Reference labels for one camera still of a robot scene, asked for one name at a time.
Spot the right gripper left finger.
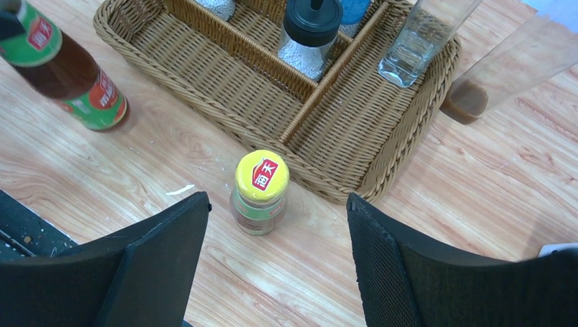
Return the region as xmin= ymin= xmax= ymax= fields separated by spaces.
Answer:
xmin=1 ymin=191 xmax=211 ymax=326

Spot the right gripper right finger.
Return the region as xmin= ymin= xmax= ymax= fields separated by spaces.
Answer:
xmin=346 ymin=193 xmax=577 ymax=326

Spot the green sauce bottle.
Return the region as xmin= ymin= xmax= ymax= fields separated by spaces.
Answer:
xmin=1 ymin=1 xmax=130 ymax=131
xmin=230 ymin=149 xmax=290 ymax=236

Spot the woven wicker divided basket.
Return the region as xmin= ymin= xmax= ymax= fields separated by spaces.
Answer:
xmin=93 ymin=1 xmax=461 ymax=204

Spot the silver-lid pepper jar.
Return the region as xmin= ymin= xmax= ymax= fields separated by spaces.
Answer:
xmin=339 ymin=0 xmax=371 ymax=38

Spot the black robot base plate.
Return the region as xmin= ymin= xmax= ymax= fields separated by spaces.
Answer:
xmin=1 ymin=191 xmax=77 ymax=262

